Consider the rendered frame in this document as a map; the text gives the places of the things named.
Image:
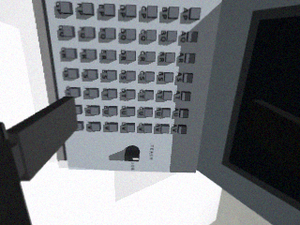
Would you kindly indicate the grey box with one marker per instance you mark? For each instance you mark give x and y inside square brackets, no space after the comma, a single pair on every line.
[172,89]

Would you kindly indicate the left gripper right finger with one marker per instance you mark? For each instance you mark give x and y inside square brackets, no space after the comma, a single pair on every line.
[277,131]

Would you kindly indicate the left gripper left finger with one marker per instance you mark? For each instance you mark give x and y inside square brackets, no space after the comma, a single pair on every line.
[24,150]

